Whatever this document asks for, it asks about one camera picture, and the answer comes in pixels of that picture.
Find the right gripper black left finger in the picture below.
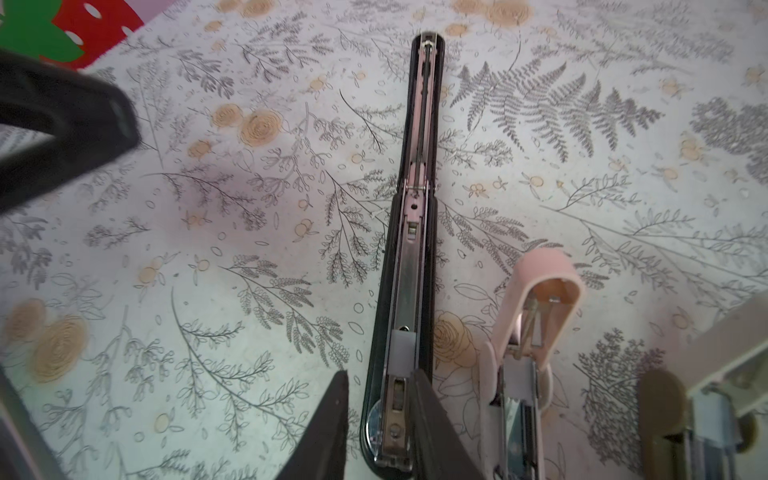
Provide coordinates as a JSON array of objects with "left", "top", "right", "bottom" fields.
[{"left": 276, "top": 371, "right": 349, "bottom": 480}]

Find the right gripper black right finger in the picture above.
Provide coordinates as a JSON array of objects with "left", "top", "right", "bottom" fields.
[{"left": 409, "top": 369, "right": 483, "bottom": 480}]

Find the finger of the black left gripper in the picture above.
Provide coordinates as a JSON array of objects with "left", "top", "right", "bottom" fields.
[{"left": 1, "top": 50, "right": 140, "bottom": 213}]

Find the grey staple strip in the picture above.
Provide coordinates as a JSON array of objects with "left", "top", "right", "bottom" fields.
[{"left": 387, "top": 330, "right": 418, "bottom": 379}]

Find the black stapler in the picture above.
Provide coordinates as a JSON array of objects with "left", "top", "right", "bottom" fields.
[{"left": 360, "top": 32, "right": 445, "bottom": 479}]

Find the pink mini stapler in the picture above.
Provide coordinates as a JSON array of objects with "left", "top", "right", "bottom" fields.
[{"left": 478, "top": 248, "right": 586, "bottom": 479}]

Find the beige mini stapler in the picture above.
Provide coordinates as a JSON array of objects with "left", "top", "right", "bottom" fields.
[{"left": 637, "top": 292, "right": 767, "bottom": 479}]

